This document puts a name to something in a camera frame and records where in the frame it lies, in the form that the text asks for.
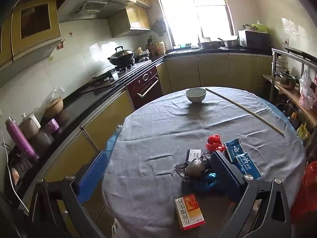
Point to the long thin wooden stick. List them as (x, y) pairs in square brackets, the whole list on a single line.
[(244, 111)]

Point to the steel pot with lid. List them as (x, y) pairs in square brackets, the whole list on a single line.
[(287, 80)]

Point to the red plastic basket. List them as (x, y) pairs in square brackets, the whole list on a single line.
[(307, 193)]

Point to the wall socket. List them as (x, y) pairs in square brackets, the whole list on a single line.
[(286, 41)]

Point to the yellow glass-door wall cabinet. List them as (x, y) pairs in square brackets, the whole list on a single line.
[(34, 19)]

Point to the yellow base cabinets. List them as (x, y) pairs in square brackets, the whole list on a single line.
[(213, 69)]

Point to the stack of white dishes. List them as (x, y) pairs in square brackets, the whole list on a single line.
[(282, 63)]

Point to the white cardboard box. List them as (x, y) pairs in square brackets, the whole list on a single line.
[(192, 155)]

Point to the yellow plastic bag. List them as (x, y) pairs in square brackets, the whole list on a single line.
[(303, 131)]

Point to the blue plastic bag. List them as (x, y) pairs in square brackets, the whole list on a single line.
[(208, 182)]

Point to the black gas stove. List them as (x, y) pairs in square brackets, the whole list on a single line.
[(104, 79)]

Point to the wooden knife block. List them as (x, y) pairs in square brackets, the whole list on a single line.
[(149, 45)]

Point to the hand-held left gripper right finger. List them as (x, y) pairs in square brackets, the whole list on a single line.
[(227, 176)]

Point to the green plastic basin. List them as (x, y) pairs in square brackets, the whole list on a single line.
[(260, 27)]

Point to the metal shelf rack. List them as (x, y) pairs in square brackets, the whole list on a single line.
[(292, 96)]

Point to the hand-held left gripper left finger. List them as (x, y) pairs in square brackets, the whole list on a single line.
[(92, 176)]

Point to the yellow food packet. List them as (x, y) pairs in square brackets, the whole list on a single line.
[(161, 47)]

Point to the white and brown jug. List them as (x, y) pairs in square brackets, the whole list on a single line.
[(29, 127)]

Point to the dark red built-in oven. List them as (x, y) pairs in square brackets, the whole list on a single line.
[(145, 86)]

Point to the red wall sticker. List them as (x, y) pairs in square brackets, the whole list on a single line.
[(60, 44)]

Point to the black flat pan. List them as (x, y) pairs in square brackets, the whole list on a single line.
[(299, 52)]

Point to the dark hanging utensil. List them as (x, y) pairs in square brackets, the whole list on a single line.
[(159, 27)]

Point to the orange and white medicine box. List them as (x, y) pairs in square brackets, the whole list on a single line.
[(189, 210)]

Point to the pink plastic bag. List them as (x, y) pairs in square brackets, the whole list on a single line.
[(307, 96)]

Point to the kitchen window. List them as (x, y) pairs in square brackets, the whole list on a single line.
[(195, 12)]

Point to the purple thermos bottle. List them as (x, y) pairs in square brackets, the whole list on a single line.
[(22, 141)]

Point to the wide metal basin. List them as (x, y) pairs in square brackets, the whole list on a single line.
[(209, 45)]

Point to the white ceramic bowl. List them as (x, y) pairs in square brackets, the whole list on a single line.
[(195, 98)]

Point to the red plastic wrapper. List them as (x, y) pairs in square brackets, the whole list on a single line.
[(214, 142)]

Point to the pile of kitchen bowls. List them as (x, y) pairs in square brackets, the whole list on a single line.
[(142, 54)]

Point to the brown clay pot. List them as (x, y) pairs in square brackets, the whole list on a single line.
[(54, 107)]

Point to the black wok with lid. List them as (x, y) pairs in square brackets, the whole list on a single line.
[(121, 57)]

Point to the small metal basin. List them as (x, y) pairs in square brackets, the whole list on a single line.
[(231, 43)]

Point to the clear plastic bag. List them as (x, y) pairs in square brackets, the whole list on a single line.
[(195, 167), (53, 94)]

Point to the black microwave oven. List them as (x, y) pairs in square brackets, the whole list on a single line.
[(257, 39)]

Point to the small purple jar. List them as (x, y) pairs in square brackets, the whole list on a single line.
[(53, 126)]

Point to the steel range hood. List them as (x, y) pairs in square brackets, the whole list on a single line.
[(91, 5)]

